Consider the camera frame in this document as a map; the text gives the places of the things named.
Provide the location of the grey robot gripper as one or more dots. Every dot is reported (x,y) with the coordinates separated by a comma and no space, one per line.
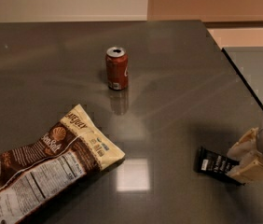
(250,168)

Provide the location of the black rxbar chocolate bar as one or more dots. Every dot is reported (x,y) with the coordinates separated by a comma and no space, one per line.
(215,165)

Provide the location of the red coke can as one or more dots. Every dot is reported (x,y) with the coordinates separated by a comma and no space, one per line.
(116,60)

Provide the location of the brown cream chip bag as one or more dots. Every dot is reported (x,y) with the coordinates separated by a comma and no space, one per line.
(34,174)

